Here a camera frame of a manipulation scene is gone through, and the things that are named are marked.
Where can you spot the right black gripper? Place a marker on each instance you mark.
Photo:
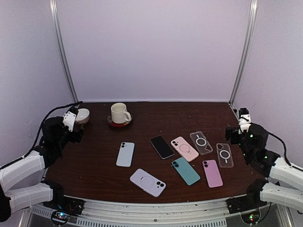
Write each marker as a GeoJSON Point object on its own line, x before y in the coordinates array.
{"type": "Point", "coordinates": [233, 131]}

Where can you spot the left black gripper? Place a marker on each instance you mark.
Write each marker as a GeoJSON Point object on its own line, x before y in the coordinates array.
{"type": "Point", "coordinates": [77, 135]}

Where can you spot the clear phone case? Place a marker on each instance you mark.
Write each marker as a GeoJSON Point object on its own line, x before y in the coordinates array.
{"type": "Point", "coordinates": [201, 143]}

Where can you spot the pink white phone case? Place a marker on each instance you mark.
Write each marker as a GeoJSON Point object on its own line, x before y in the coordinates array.
{"type": "Point", "coordinates": [184, 149]}

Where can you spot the black phone white case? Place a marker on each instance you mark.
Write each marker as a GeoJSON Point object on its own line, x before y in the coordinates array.
{"type": "Point", "coordinates": [125, 154]}
{"type": "Point", "coordinates": [186, 171]}

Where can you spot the lavender white phone case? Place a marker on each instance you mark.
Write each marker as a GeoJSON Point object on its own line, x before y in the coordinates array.
{"type": "Point", "coordinates": [148, 183]}

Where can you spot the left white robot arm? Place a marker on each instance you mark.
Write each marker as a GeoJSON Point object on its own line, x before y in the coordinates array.
{"type": "Point", "coordinates": [56, 135]}

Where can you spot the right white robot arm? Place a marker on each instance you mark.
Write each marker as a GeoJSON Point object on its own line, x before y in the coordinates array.
{"type": "Point", "coordinates": [282, 181]}

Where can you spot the white small bowl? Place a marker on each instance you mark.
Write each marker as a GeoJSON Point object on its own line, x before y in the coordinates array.
{"type": "Point", "coordinates": [82, 116]}

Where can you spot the red coaster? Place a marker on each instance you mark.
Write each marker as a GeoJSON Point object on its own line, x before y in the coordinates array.
{"type": "Point", "coordinates": [117, 125]}

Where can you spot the cream ceramic mug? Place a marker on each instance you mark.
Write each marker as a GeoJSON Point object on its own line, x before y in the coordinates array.
{"type": "Point", "coordinates": [120, 114]}

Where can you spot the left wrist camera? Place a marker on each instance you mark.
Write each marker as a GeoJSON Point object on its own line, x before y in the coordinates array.
{"type": "Point", "coordinates": [69, 117]}

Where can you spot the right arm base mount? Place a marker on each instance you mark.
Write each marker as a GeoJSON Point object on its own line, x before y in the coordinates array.
{"type": "Point", "coordinates": [249, 205]}

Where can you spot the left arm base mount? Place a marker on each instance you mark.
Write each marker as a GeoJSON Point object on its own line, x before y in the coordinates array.
{"type": "Point", "coordinates": [65, 206]}

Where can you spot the front aluminium rail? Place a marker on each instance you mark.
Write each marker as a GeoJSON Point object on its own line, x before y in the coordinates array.
{"type": "Point", "coordinates": [213, 213]}

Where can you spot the right aluminium frame post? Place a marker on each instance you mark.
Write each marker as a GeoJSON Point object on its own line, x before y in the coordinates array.
{"type": "Point", "coordinates": [245, 51]}

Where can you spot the aluminium frame post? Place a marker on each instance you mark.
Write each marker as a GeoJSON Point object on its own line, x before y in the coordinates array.
{"type": "Point", "coordinates": [245, 51]}
{"type": "Point", "coordinates": [62, 52]}

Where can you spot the left aluminium frame post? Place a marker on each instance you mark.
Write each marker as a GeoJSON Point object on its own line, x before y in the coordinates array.
{"type": "Point", "coordinates": [62, 52]}

